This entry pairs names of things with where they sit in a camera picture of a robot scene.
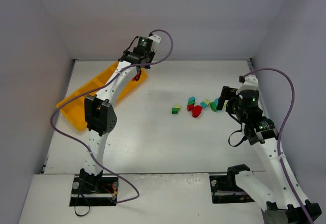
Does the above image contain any red lego brick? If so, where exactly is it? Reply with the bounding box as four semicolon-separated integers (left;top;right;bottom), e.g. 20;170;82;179
187;104;194;111

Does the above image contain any yellow four-compartment sorting tray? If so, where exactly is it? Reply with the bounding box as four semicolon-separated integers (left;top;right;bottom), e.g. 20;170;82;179
56;60;148;132

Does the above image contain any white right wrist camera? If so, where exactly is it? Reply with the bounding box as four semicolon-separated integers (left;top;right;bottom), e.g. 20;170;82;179
236;75;259;95

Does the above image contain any dark green lego brick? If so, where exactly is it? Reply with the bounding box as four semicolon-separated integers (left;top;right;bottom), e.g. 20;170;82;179
171;107;179;115

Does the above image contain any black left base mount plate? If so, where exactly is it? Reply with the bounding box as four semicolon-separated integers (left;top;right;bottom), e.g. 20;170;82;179
69;175;119;207

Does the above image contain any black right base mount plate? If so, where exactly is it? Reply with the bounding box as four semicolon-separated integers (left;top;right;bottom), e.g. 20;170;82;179
209;175;254;204

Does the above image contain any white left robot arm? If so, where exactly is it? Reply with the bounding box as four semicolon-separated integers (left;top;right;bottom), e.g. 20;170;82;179
79;34;161;193

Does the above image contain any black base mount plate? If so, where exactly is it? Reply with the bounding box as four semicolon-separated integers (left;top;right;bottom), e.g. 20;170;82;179
69;175;119;207
209;175;254;204

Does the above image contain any cyan small lego brick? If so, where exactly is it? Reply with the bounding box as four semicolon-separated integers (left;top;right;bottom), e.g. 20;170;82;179
200;101;208;109

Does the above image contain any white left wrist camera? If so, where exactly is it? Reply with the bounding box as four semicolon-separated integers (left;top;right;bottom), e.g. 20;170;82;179
148;35;161;53

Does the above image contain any green rounded lego piece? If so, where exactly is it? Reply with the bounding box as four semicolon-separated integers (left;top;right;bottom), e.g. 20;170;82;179
210;101;219;112

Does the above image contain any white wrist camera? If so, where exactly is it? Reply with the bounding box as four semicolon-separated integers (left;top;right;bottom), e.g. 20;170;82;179
148;35;161;53
236;75;259;95

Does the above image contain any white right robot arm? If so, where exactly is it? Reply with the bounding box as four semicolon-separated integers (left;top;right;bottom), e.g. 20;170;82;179
216;86;322;223

